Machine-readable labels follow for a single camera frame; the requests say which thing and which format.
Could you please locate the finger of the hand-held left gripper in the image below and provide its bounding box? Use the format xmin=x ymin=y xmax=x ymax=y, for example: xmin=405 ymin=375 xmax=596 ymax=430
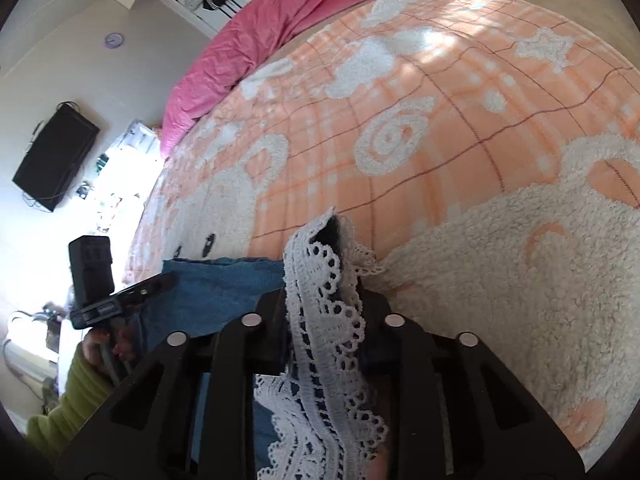
xmin=113 ymin=272 xmax=177 ymax=309

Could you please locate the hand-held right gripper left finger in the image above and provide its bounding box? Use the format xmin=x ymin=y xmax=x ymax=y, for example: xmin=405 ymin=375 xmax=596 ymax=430
xmin=57 ymin=291 xmax=292 ymax=480

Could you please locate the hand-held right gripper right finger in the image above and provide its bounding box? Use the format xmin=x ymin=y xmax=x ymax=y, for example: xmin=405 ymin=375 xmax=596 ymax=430
xmin=359 ymin=291 xmax=586 ymax=480

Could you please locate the blue denim pants lace trim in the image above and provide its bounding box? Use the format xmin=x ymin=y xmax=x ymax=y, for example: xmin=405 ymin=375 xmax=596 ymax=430
xmin=137 ymin=207 xmax=401 ymax=480

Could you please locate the person's left forearm green sleeve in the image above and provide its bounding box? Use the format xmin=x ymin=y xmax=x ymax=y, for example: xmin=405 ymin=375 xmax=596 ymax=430
xmin=26 ymin=344 xmax=117 ymax=457

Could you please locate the person's left hand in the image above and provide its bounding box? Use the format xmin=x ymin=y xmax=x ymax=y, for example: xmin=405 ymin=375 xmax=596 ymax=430
xmin=81 ymin=326 xmax=137 ymax=377

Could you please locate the cluttered white desk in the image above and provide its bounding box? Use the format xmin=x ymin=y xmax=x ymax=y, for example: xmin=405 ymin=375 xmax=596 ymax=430
xmin=75 ymin=119 xmax=165 ymax=241

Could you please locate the orange white fleece blanket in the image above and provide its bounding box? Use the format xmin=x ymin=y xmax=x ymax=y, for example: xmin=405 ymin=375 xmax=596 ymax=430
xmin=124 ymin=0 xmax=640 ymax=472

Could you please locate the pink duvet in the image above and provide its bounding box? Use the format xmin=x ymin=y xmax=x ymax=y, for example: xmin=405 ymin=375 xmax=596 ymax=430
xmin=160 ymin=0 xmax=482 ymax=159

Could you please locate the black wall television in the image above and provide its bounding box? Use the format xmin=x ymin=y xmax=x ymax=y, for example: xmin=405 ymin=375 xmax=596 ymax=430
xmin=12 ymin=105 xmax=101 ymax=213

